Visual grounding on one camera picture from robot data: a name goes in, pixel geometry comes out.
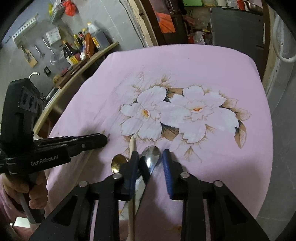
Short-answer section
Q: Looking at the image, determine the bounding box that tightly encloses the small gold spoon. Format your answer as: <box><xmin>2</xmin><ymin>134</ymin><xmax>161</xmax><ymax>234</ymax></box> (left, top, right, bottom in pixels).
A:
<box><xmin>111</xmin><ymin>154</ymin><xmax>128</xmax><ymax>174</ymax></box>

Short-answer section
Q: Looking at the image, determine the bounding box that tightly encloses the beige kitchen counter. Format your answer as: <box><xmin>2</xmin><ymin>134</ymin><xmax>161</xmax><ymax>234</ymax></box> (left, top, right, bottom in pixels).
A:
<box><xmin>33</xmin><ymin>42</ymin><xmax>119</xmax><ymax>135</ymax></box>

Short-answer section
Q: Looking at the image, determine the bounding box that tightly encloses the white wall rack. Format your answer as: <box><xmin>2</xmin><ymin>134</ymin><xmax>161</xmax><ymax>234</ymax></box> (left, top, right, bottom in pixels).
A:
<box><xmin>11</xmin><ymin>13</ymin><xmax>39</xmax><ymax>45</ymax></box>

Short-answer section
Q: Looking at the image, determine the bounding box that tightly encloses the dark soy sauce bottle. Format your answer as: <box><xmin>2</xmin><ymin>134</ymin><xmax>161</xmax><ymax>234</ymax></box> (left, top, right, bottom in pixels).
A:
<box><xmin>63</xmin><ymin>40</ymin><xmax>81</xmax><ymax>66</ymax></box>

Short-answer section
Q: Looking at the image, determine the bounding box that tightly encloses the red plastic bag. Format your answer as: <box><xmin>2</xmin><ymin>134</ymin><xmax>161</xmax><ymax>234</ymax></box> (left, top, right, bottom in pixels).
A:
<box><xmin>62</xmin><ymin>0</ymin><xmax>76</xmax><ymax>16</ymax></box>

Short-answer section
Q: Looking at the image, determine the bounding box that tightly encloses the pink floral tablecloth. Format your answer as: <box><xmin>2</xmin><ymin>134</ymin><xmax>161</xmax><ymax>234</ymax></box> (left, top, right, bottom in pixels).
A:
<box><xmin>45</xmin><ymin>44</ymin><xmax>274</xmax><ymax>241</ymax></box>

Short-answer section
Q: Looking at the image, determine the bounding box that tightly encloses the person left hand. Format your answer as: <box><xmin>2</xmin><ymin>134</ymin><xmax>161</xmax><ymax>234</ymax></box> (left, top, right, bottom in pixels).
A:
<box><xmin>1</xmin><ymin>171</ymin><xmax>48</xmax><ymax>209</ymax></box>

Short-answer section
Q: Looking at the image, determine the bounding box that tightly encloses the white hose loop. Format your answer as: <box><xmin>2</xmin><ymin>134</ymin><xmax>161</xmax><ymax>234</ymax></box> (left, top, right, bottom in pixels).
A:
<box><xmin>271</xmin><ymin>11</ymin><xmax>296</xmax><ymax>64</ymax></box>

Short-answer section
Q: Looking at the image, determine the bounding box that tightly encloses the hanging wooden board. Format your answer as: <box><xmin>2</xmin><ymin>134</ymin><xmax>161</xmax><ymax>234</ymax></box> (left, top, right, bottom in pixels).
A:
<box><xmin>21</xmin><ymin>45</ymin><xmax>38</xmax><ymax>68</ymax></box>

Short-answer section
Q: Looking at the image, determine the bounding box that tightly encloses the chrome sink faucet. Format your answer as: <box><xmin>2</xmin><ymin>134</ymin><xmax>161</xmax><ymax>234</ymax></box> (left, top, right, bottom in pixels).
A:
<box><xmin>28</xmin><ymin>71</ymin><xmax>40</xmax><ymax>79</ymax></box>

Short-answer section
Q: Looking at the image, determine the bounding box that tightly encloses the large steel spoon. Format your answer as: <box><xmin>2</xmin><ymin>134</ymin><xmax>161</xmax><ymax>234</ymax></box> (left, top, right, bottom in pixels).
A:
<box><xmin>134</xmin><ymin>146</ymin><xmax>161</xmax><ymax>215</ymax></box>

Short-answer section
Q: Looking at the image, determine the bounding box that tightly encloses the wooden cutting board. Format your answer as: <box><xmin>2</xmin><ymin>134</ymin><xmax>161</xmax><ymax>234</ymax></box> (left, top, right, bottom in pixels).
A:
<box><xmin>55</xmin><ymin>58</ymin><xmax>89</xmax><ymax>88</ymax></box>

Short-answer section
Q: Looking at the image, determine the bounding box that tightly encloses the grey wall shelf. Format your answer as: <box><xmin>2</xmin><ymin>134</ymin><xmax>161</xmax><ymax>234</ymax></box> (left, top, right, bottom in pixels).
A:
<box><xmin>50</xmin><ymin>3</ymin><xmax>65</xmax><ymax>24</ymax></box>

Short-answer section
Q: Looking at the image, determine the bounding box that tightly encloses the white paper box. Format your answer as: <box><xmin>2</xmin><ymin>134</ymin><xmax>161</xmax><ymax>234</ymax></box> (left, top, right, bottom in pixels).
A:
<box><xmin>46</xmin><ymin>27</ymin><xmax>61</xmax><ymax>45</ymax></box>

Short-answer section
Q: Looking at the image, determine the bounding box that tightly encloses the orange sauce pouch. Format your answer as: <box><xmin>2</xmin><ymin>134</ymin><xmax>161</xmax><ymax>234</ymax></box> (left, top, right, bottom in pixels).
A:
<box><xmin>85</xmin><ymin>33</ymin><xmax>95</xmax><ymax>58</ymax></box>

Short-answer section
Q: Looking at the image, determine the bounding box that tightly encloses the large dark vinegar jug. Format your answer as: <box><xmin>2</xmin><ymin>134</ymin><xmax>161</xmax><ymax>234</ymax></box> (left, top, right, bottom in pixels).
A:
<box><xmin>87</xmin><ymin>22</ymin><xmax>110</xmax><ymax>50</ymax></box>

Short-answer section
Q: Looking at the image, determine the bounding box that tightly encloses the grey small refrigerator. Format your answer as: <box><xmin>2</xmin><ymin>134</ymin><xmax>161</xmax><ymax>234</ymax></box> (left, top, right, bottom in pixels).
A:
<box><xmin>210</xmin><ymin>8</ymin><xmax>267</xmax><ymax>77</ymax></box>

